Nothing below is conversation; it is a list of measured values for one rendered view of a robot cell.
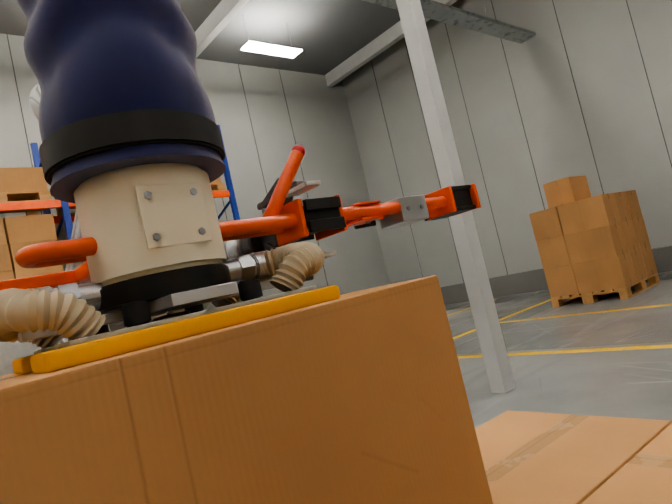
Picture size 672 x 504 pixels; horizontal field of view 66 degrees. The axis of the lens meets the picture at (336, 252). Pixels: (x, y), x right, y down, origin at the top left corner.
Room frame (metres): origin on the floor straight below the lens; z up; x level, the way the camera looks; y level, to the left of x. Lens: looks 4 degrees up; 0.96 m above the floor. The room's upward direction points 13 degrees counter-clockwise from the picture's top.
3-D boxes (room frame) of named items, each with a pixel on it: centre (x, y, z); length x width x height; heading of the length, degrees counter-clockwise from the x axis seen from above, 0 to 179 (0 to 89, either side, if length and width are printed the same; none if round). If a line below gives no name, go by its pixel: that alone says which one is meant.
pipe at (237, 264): (0.68, 0.23, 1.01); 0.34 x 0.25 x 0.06; 128
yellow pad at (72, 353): (0.61, 0.17, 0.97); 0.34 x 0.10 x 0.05; 128
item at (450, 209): (1.04, -0.25, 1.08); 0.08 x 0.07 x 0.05; 128
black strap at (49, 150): (0.68, 0.23, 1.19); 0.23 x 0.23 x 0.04
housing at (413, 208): (0.97, -0.14, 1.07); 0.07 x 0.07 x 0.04; 38
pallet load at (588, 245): (7.33, -3.54, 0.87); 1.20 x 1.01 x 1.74; 131
